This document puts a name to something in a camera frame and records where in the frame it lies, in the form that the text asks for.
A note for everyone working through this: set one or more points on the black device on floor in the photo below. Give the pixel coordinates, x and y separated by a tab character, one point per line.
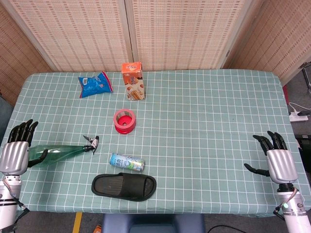
303	142

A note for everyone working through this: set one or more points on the white power strip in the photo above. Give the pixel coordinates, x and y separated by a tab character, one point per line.
297	118

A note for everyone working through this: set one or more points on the small orange packet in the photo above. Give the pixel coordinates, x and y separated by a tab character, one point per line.
98	229

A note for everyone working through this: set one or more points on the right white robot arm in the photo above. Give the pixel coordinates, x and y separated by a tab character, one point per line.
295	218

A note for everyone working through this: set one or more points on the blue seat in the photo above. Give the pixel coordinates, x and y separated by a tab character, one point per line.
153	223

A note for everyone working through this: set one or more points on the red tape roll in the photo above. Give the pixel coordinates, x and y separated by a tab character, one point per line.
124	126

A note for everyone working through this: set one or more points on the blue white drink can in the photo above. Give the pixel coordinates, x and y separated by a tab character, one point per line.
126	162

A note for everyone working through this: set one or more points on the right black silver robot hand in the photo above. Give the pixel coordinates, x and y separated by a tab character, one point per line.
281	165

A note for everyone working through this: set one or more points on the bamboo screen panel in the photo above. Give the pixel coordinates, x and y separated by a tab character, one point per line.
184	34
77	34
17	60
277	41

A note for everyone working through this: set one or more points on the metal chair leg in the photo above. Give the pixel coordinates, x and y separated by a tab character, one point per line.
306	76

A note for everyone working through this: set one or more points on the green checked tablecloth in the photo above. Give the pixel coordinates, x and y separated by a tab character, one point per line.
194	121

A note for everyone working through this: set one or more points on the blue snack bag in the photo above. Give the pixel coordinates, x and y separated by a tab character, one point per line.
94	86

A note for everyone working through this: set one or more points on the green spray bottle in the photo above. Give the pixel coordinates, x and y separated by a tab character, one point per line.
63	153

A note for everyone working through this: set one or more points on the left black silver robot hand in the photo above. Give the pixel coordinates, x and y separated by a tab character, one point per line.
14	157

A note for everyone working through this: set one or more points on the orange biscuit box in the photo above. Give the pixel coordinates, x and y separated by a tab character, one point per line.
134	85

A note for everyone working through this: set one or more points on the black slipper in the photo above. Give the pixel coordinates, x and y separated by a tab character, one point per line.
121	187

